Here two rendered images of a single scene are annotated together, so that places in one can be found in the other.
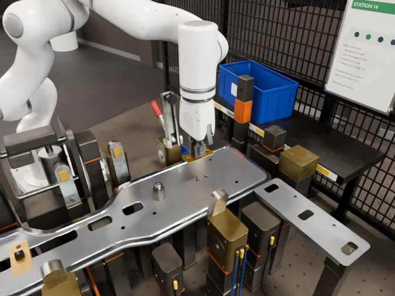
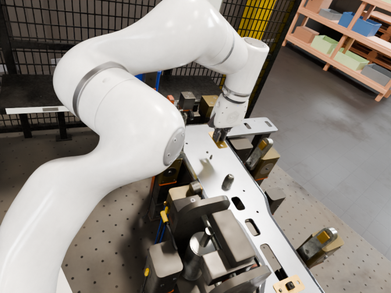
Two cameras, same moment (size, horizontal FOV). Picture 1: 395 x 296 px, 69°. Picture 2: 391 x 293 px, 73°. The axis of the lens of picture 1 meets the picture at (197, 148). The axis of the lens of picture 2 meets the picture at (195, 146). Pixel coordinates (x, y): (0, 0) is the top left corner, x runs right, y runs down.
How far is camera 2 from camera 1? 1.03 m
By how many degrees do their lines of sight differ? 70
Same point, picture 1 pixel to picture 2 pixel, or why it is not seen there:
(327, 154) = (205, 92)
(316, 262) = not seen: hidden behind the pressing
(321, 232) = (259, 127)
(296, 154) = (213, 101)
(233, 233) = (274, 153)
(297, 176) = not seen: hidden behind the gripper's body
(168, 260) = (278, 192)
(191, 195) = (227, 165)
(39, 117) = not seen: outside the picture
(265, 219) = (244, 142)
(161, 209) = (240, 185)
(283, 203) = (238, 129)
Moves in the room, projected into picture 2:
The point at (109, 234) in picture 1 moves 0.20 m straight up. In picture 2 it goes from (263, 221) to (294, 178)
